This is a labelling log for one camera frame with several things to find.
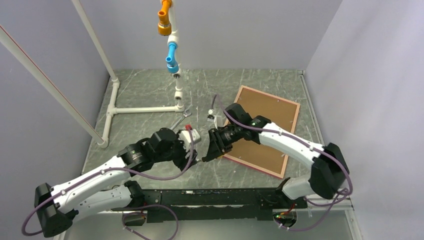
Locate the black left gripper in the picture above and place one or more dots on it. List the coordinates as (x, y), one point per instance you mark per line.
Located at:
(182, 162)

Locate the white diagonal pole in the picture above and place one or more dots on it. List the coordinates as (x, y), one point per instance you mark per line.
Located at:
(13, 47)

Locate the silver combination wrench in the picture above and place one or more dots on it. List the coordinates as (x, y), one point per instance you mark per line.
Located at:
(186, 113)

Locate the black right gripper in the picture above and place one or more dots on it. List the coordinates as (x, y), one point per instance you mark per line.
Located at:
(217, 146)

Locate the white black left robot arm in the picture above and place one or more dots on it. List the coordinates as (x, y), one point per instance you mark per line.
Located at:
(108, 186)

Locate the orange pipe fitting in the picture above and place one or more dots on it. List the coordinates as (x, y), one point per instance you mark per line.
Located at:
(164, 26)

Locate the blue pipe fitting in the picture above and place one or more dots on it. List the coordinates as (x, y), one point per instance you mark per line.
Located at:
(171, 62)

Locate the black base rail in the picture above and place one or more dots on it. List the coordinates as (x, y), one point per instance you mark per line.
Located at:
(213, 204)

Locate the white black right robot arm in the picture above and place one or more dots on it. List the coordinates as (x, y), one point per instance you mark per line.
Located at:
(328, 176)

